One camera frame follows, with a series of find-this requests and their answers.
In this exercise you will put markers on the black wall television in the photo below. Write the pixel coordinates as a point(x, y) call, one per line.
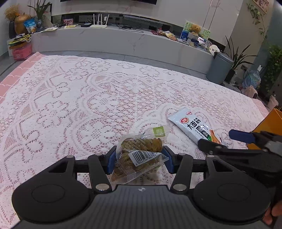
point(153, 2)

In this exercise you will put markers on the pink storage basket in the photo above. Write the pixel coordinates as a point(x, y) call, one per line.
point(23, 52)

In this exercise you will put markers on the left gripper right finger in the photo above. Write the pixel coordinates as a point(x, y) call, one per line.
point(222, 177)

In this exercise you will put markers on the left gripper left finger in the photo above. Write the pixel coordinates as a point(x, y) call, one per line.
point(98, 166)

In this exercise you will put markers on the blue water jug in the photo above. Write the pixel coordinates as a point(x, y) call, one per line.
point(252, 78)

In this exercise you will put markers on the gold vase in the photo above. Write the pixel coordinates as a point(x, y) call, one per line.
point(19, 23)

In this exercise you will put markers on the grey tv console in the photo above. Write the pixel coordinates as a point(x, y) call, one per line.
point(123, 42)

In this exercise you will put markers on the green raisin snack packet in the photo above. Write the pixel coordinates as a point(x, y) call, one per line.
point(138, 154)

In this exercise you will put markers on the pink lace tablecloth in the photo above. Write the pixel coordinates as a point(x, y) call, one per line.
point(53, 106)

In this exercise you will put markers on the white latiao snack packet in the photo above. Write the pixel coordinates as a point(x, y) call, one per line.
point(197, 124)

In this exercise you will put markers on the potted snake plant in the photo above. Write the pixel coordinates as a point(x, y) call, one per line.
point(237, 57)

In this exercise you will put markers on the pink bucket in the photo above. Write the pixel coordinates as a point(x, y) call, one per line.
point(272, 102)

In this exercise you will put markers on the left potted green plant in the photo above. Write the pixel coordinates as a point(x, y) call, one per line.
point(40, 8)

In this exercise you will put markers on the brown teddy bear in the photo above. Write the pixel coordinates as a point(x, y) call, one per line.
point(195, 29)

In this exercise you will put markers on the orange cardboard box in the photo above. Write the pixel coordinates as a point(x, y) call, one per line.
point(271, 123)

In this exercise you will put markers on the hanging vine plant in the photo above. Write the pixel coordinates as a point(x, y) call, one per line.
point(258, 20)

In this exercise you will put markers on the person right hand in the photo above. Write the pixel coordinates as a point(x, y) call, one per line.
point(275, 211)

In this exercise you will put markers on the framed wall picture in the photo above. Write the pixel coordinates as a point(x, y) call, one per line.
point(263, 4)

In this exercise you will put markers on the white wifi router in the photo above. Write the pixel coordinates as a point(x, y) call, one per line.
point(101, 22)

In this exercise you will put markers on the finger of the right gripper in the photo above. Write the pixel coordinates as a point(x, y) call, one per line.
point(246, 136)
point(231, 151)

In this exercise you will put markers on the grey trash bin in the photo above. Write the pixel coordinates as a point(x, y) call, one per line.
point(219, 68)

